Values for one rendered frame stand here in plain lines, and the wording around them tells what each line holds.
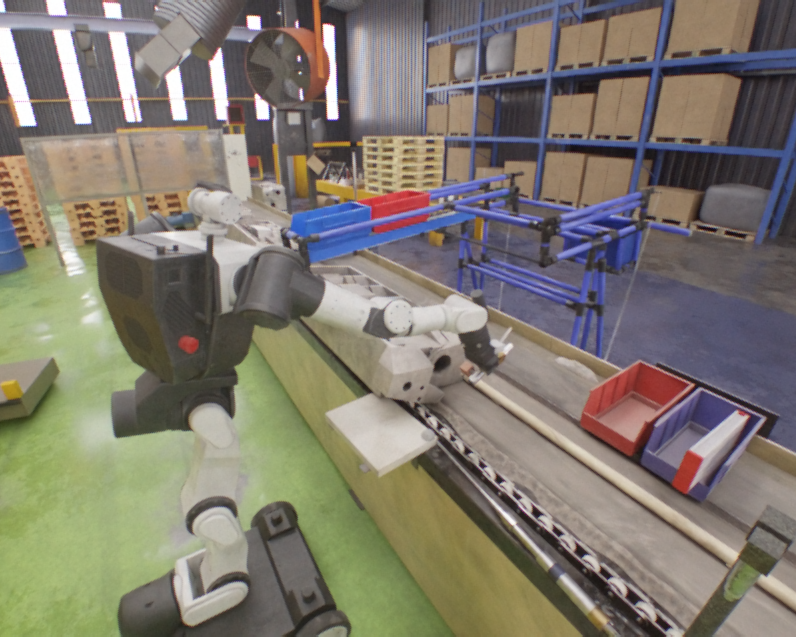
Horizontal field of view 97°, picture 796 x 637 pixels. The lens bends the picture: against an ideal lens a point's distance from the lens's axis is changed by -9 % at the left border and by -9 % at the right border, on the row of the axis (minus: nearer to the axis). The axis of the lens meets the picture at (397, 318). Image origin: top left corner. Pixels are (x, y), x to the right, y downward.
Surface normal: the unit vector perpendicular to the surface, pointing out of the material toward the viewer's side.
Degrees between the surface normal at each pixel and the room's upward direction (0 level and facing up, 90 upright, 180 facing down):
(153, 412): 90
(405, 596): 0
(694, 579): 0
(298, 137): 90
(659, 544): 0
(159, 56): 90
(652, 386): 88
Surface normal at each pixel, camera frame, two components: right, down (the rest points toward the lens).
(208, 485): 0.53, 0.37
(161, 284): 0.89, 0.29
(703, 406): -0.84, 0.20
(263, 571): 0.00, -0.90
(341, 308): 0.54, 0.13
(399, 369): 0.44, -0.52
